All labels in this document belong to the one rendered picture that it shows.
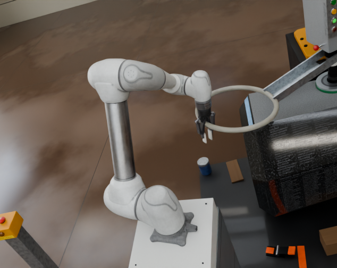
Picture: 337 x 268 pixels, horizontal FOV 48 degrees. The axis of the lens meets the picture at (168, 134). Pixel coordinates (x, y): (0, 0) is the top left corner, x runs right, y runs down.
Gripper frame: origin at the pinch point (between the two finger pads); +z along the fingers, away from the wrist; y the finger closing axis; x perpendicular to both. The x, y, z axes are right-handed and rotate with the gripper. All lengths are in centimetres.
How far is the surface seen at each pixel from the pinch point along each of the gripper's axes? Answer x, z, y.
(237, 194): 22, 90, 37
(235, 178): 35, 88, 46
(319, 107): -26, -1, 65
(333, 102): -29, -2, 72
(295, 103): -11, 1, 60
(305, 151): -33, 18, 45
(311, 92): -12, -1, 73
